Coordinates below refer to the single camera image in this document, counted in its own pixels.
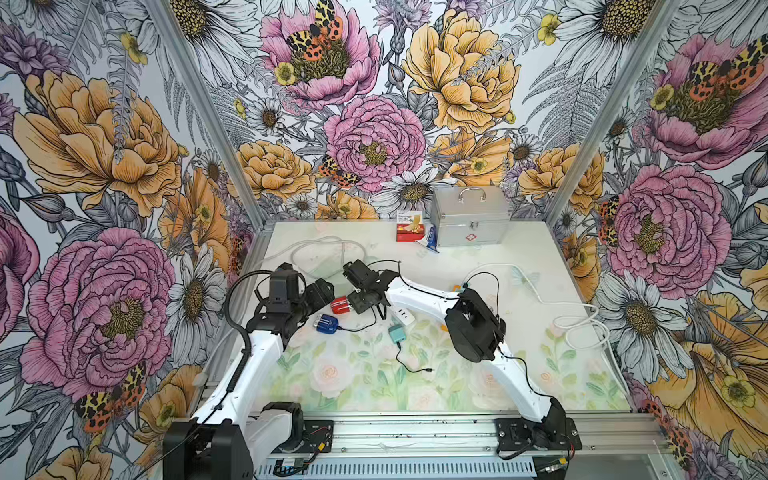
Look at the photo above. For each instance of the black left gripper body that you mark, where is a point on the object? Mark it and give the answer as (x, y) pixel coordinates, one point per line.
(314, 301)

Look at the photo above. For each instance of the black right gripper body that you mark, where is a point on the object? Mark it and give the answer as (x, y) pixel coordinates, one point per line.
(360, 301)

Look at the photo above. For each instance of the white power strip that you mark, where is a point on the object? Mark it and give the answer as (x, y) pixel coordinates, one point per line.
(402, 315)

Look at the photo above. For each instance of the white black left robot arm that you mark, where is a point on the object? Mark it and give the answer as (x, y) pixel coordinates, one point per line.
(222, 440)

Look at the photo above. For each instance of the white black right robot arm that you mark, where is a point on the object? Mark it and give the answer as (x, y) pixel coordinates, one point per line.
(477, 334)

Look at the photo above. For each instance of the blue device on left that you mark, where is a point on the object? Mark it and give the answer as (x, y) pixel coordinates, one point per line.
(326, 324)

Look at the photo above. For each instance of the teal USB charger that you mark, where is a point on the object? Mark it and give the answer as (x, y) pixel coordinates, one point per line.
(397, 334)

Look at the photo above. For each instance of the red white bandage box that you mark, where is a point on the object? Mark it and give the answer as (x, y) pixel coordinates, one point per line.
(409, 226)

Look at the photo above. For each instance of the blue white tissue pack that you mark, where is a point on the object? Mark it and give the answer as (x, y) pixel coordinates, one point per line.
(429, 240)

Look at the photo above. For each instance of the silver first aid case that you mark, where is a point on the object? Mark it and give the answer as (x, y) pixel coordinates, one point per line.
(469, 216)

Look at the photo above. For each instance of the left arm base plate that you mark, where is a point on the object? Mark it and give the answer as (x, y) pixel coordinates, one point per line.
(317, 436)

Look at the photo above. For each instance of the aluminium front rail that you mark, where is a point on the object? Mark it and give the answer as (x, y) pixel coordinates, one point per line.
(421, 434)

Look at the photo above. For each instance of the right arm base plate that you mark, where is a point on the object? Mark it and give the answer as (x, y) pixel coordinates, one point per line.
(514, 433)

